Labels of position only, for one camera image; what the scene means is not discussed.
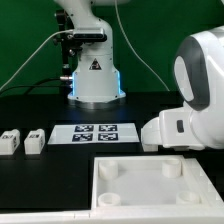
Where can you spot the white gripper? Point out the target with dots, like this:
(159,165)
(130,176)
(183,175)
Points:
(150,133)

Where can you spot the white square tabletop part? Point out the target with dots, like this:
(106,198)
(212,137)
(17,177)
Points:
(138,181)

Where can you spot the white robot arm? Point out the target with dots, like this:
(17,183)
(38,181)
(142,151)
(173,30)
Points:
(198,72)

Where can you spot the white marker plate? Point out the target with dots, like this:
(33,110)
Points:
(93,134)

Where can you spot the black camera stand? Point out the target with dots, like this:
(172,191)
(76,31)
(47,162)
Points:
(70,48)

